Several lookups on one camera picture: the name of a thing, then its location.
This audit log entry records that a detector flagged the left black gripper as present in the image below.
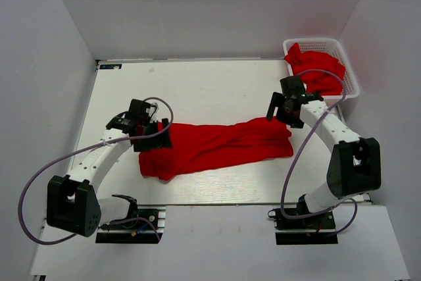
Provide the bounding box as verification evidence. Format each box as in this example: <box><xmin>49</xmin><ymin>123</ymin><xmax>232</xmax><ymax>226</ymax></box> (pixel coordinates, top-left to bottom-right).
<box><xmin>134</xmin><ymin>118</ymin><xmax>172</xmax><ymax>152</ymax></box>

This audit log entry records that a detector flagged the red t shirt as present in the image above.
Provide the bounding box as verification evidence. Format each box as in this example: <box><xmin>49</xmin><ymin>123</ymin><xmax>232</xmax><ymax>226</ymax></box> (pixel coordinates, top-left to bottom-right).
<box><xmin>138</xmin><ymin>117</ymin><xmax>293</xmax><ymax>181</ymax></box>
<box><xmin>284</xmin><ymin>43</ymin><xmax>345</xmax><ymax>96</ymax></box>

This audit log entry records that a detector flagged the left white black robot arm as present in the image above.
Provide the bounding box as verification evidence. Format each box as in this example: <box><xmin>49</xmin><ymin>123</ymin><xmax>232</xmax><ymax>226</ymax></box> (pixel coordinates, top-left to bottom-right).
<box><xmin>47</xmin><ymin>116</ymin><xmax>171</xmax><ymax>237</ymax></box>

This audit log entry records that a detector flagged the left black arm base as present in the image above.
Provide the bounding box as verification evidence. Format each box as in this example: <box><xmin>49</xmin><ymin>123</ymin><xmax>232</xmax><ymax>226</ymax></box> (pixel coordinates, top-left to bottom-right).
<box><xmin>95</xmin><ymin>207</ymin><xmax>166</xmax><ymax>245</ymax></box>

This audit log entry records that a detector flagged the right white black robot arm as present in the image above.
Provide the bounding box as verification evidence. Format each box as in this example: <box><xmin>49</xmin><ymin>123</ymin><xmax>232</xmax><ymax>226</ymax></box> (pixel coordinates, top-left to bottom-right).
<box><xmin>266</xmin><ymin>92</ymin><xmax>382</xmax><ymax>228</ymax></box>

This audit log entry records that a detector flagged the red t shirt in basket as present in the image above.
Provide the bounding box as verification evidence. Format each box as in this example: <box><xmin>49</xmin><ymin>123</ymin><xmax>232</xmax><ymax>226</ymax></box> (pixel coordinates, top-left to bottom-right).
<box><xmin>284</xmin><ymin>43</ymin><xmax>345</xmax><ymax>96</ymax></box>

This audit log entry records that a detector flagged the white plastic basket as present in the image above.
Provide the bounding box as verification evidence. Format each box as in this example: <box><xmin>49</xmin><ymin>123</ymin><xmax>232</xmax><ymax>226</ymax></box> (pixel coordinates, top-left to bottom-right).
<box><xmin>283</xmin><ymin>38</ymin><xmax>360</xmax><ymax>103</ymax></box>

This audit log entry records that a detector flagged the dark label sticker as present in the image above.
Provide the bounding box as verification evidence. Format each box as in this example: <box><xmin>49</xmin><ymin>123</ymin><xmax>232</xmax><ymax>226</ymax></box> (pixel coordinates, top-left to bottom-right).
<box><xmin>99</xmin><ymin>64</ymin><xmax>122</xmax><ymax>70</ymax></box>

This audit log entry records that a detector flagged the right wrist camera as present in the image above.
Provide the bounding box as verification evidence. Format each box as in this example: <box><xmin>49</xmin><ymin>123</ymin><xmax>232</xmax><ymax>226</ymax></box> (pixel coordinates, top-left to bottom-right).
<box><xmin>280</xmin><ymin>76</ymin><xmax>324</xmax><ymax>104</ymax></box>

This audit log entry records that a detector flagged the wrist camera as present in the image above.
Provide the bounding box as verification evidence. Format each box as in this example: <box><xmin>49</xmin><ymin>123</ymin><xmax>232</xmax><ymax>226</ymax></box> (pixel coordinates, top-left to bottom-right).
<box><xmin>106</xmin><ymin>99</ymin><xmax>158</xmax><ymax>134</ymax></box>
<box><xmin>280</xmin><ymin>76</ymin><xmax>324</xmax><ymax>104</ymax></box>

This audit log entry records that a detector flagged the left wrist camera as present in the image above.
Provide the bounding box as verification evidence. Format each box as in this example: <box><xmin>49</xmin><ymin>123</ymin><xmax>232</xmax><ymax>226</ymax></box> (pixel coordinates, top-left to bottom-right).
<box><xmin>106</xmin><ymin>99</ymin><xmax>158</xmax><ymax>134</ymax></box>

